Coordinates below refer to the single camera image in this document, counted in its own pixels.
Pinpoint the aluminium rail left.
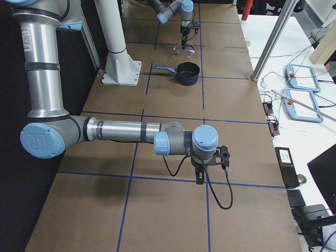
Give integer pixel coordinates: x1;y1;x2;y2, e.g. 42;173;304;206
81;19;101;70

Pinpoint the black power box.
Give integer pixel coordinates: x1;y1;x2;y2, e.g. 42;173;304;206
275;147;299;189

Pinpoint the black stand base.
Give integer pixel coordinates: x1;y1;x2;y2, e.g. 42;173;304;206
287;190;335;247

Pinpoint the lower teach pendant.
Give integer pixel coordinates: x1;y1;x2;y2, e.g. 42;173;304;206
280;88;324;122

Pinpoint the thin metal rod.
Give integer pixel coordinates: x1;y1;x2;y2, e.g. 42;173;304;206
270;88;335;123

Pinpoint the black monitor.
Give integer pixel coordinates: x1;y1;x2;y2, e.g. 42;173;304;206
308;148;336;214

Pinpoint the wooden board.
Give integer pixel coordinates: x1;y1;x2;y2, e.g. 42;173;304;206
310;23;335;65

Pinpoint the upper orange connector board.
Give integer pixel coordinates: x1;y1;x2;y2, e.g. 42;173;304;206
262;101;274;116

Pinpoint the glass lid with blue knob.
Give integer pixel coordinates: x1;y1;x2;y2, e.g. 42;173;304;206
173;44;195;58

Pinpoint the orange connector board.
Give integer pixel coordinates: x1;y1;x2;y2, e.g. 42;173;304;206
262;101;274;116
267;119;280;137

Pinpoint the aluminium frame post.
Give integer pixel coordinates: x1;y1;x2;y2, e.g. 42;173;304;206
251;0;297;82

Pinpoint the upper teach pendant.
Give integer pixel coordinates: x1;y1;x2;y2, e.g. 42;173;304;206
286;64;321;93

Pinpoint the dark blue saucepan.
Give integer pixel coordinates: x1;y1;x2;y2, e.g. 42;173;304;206
152;62;200;86

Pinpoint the teach pendant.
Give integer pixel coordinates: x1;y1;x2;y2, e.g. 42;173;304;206
280;88;324;122
286;64;321;93

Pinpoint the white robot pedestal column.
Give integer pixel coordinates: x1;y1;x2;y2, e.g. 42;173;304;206
95;0;142;86

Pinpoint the lower orange connector board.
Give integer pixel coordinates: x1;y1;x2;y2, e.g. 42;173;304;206
267;119;280;137

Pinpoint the red cylinder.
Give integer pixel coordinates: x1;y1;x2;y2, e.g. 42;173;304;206
241;0;254;21

